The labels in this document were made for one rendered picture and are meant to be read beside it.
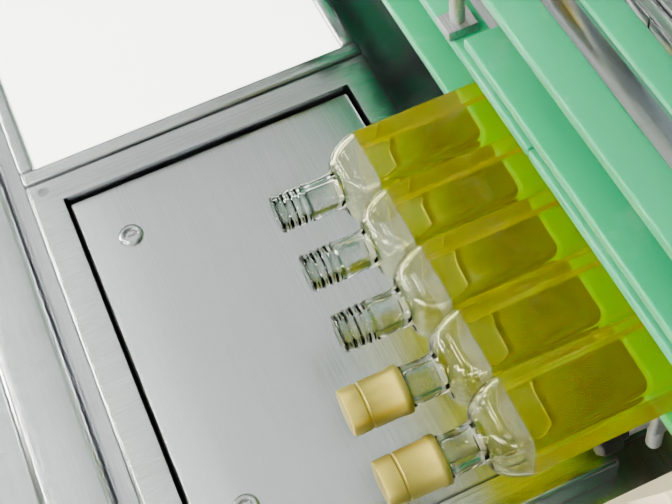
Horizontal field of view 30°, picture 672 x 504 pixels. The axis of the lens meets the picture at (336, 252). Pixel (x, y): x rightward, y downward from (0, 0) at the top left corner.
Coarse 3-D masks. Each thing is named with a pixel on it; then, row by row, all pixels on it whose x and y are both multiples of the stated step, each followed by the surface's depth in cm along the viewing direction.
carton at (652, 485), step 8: (656, 480) 49; (664, 480) 46; (640, 488) 49; (648, 488) 46; (656, 488) 43; (664, 488) 41; (624, 496) 48; (632, 496) 45; (640, 496) 43; (648, 496) 41; (656, 496) 40; (664, 496) 39
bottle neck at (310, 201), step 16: (288, 192) 93; (304, 192) 93; (320, 192) 93; (336, 192) 93; (272, 208) 95; (288, 208) 93; (304, 208) 93; (320, 208) 93; (336, 208) 94; (288, 224) 93
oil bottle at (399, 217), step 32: (480, 160) 91; (512, 160) 91; (384, 192) 91; (416, 192) 90; (448, 192) 90; (480, 192) 90; (512, 192) 90; (384, 224) 89; (416, 224) 89; (448, 224) 89; (384, 256) 89
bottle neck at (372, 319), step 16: (368, 304) 87; (384, 304) 87; (400, 304) 87; (336, 320) 86; (352, 320) 86; (368, 320) 86; (384, 320) 87; (400, 320) 87; (336, 336) 89; (352, 336) 86; (368, 336) 87
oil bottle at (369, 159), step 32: (448, 96) 95; (480, 96) 95; (384, 128) 94; (416, 128) 94; (448, 128) 93; (480, 128) 93; (352, 160) 93; (384, 160) 92; (416, 160) 92; (448, 160) 93; (352, 192) 92
